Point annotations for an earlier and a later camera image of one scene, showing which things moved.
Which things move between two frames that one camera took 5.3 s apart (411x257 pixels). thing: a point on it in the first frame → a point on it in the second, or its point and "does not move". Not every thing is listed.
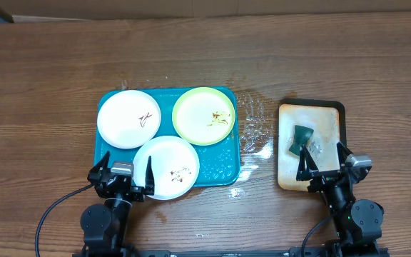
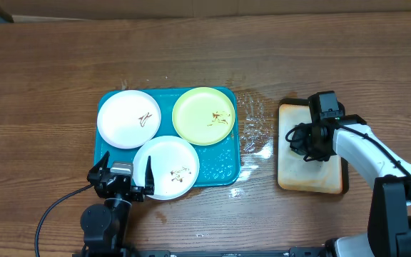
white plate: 128,119 does not move
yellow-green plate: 203,116 does not move
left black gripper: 138,193 does not move
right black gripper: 307,172 → 300,148
